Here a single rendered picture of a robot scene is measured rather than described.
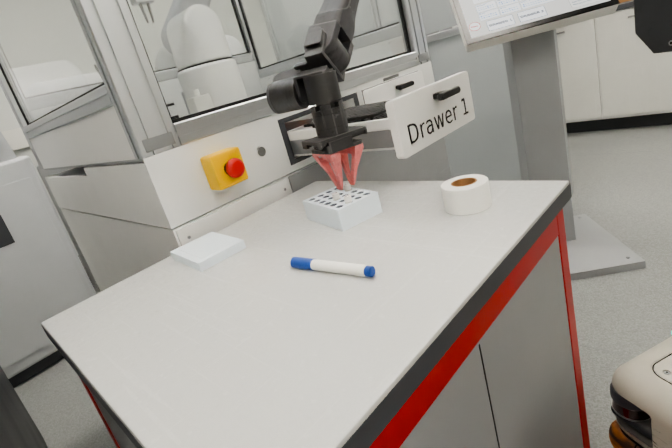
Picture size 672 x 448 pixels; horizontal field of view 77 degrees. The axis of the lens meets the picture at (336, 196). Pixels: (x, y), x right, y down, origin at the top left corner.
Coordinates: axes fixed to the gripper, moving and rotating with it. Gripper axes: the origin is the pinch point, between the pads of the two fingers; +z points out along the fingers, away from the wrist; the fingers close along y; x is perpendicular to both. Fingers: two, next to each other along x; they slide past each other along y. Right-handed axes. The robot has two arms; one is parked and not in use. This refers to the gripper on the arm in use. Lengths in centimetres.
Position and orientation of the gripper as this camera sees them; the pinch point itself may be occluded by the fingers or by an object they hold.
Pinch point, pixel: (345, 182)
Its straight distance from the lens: 76.4
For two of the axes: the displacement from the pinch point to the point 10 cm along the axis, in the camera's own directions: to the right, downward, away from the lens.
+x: 5.2, 1.2, -8.4
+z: 2.4, 9.3, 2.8
